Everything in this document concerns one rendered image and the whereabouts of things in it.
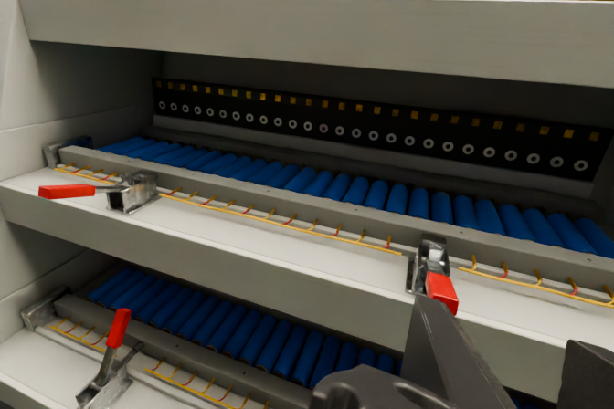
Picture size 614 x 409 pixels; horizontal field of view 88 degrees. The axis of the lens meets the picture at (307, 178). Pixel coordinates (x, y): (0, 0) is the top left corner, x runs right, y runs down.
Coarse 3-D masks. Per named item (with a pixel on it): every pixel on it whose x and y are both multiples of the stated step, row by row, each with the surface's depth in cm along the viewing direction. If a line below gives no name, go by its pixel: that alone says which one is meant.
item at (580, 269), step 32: (64, 160) 36; (96, 160) 34; (128, 160) 34; (192, 192) 31; (224, 192) 30; (256, 192) 29; (288, 192) 29; (320, 224) 27; (352, 224) 26; (384, 224) 25; (416, 224) 25; (480, 256) 24; (512, 256) 23; (544, 256) 22; (576, 256) 22; (544, 288) 21; (576, 288) 21; (608, 288) 21
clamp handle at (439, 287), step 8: (432, 248) 21; (440, 248) 21; (432, 256) 21; (440, 256) 21; (424, 264) 21; (432, 264) 21; (432, 272) 19; (440, 272) 19; (432, 280) 17; (440, 280) 17; (448, 280) 17; (432, 288) 16; (440, 288) 16; (448, 288) 16; (432, 296) 15; (440, 296) 15; (448, 296) 15; (456, 296) 15; (448, 304) 15; (456, 304) 15; (456, 312) 15
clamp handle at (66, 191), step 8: (120, 176) 29; (128, 176) 29; (64, 184) 24; (72, 184) 25; (80, 184) 25; (88, 184) 26; (128, 184) 29; (40, 192) 23; (48, 192) 22; (56, 192) 23; (64, 192) 23; (72, 192) 24; (80, 192) 24; (88, 192) 25; (96, 192) 26; (104, 192) 26; (112, 192) 27
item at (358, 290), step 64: (64, 128) 38; (128, 128) 47; (192, 128) 45; (0, 192) 33; (576, 192) 32; (128, 256) 29; (192, 256) 26; (256, 256) 24; (320, 256) 25; (384, 256) 25; (320, 320) 24; (384, 320) 22; (512, 320) 20; (576, 320) 20; (512, 384) 20
